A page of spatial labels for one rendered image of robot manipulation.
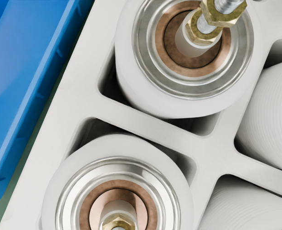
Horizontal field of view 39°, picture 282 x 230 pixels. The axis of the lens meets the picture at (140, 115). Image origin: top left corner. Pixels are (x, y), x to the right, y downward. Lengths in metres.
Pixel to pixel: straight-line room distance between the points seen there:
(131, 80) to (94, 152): 0.05
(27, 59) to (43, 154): 0.21
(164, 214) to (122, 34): 0.11
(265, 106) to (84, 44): 0.15
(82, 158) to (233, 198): 0.13
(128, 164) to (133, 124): 0.08
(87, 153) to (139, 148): 0.03
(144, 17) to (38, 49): 0.28
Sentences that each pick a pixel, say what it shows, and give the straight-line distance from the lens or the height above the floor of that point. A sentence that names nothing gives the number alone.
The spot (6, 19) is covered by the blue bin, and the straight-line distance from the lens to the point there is 0.52.
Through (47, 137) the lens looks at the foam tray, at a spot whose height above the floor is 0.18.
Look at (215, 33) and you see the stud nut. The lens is 0.22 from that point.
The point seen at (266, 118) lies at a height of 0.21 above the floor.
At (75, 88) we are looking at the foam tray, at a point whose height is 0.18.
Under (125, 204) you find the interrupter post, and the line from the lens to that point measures 0.24.
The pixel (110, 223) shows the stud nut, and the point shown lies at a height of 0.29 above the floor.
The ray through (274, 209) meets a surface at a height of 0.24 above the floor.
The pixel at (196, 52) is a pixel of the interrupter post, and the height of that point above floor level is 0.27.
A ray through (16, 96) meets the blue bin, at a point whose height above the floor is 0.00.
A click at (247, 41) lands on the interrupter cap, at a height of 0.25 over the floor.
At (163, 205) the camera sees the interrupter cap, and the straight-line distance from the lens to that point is 0.25.
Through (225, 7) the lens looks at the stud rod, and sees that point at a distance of 0.17.
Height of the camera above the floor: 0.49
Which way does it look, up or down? 87 degrees down
